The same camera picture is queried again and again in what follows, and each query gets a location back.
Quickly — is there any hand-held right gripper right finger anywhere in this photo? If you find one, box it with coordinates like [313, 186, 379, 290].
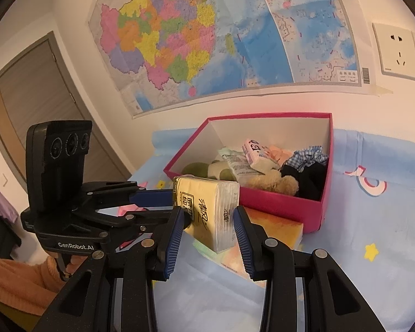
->
[232, 206, 388, 332]

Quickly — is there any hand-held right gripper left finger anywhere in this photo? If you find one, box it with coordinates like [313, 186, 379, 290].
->
[31, 207, 191, 332]

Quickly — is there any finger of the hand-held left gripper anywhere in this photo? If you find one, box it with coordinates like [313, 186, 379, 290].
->
[92, 208, 175, 250]
[82, 180, 175, 216]

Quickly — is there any yellow tissue pack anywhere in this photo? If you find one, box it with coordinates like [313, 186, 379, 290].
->
[173, 176, 241, 253]

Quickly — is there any pink cardboard box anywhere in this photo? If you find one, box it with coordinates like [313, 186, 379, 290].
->
[163, 111, 334, 234]

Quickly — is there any green plush toy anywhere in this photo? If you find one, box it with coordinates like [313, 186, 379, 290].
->
[181, 160, 236, 182]

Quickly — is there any tan plush toy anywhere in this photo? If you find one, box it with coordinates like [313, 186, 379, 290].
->
[244, 169, 300, 195]

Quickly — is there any small white printed packet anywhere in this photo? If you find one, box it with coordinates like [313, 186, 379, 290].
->
[218, 147, 261, 182]

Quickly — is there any small pink tissue pack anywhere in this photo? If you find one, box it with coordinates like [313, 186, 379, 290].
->
[242, 138, 281, 174]

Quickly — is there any black cloth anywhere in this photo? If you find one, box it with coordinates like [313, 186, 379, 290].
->
[280, 158, 329, 201]

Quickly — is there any blue gingham scrunchie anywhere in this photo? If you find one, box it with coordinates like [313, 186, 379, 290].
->
[284, 145, 329, 172]

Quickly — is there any person's left forearm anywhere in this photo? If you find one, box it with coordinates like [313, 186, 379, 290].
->
[0, 252, 68, 316]

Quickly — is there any person's left hand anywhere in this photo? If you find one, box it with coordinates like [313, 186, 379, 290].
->
[67, 254, 91, 278]

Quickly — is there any large pastel tissue pack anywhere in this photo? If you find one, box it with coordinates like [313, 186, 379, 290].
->
[194, 207, 304, 288]

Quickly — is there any purple garment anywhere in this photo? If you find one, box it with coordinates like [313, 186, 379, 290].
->
[0, 171, 19, 226]

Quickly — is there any dark garment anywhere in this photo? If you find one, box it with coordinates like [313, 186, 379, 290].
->
[0, 201, 22, 261]

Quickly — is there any grey wooden door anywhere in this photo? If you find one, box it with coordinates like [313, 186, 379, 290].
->
[0, 31, 133, 222]

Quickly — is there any colourful wall map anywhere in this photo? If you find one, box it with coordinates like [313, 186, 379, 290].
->
[88, 0, 395, 120]

